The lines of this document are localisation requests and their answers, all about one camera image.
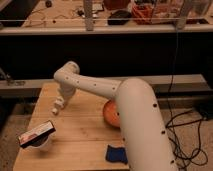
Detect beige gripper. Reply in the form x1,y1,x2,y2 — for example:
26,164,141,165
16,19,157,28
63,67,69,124
59,86,76,108

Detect white plastic bottle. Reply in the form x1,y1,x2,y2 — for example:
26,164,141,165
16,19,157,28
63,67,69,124
52,97,65,115

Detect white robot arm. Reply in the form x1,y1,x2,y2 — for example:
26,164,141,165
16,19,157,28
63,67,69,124
54,61,178,171

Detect orange ceramic bowl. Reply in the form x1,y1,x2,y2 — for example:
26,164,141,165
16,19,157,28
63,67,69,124
103,100,120,128

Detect black red box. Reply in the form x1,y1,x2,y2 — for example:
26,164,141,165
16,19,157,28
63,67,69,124
18,121,56,149

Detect clear plastic cup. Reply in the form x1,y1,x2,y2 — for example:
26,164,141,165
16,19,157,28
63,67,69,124
32,136,52,152

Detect blue cloth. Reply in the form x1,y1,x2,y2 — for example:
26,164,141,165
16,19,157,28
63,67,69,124
105,145,128,164

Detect black object on shelf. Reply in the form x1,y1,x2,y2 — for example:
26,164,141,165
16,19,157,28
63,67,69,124
107,10,131,25

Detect orange crate on shelf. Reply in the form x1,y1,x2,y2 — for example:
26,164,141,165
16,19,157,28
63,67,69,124
131,5,152,25

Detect grey metal post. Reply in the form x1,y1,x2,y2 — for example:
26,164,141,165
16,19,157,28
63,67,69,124
83,0,94,31
175,0,194,30

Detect black floor cables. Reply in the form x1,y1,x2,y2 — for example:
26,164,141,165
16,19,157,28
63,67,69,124
165,109,209,171

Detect grey metal post right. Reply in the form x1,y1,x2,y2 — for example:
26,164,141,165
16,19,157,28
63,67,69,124
175,0,194,30

